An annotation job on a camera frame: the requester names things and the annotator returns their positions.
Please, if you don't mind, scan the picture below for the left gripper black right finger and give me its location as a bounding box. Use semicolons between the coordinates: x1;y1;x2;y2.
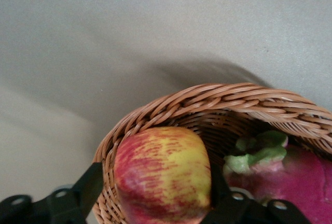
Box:
204;163;316;224

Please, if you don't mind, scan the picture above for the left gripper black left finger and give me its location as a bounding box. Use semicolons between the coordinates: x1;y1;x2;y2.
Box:
0;162;104;224

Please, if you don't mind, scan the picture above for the red yellow apple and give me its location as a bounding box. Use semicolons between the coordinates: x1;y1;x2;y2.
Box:
113;127;212;224

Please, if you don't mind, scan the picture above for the pink dragon fruit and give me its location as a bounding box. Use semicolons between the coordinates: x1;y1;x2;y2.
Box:
223;130;332;224

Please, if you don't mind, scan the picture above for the brown wicker basket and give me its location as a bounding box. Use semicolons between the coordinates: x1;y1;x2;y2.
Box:
92;82;332;224

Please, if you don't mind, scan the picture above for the brown table cloth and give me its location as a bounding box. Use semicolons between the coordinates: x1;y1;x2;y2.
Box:
0;0;332;224

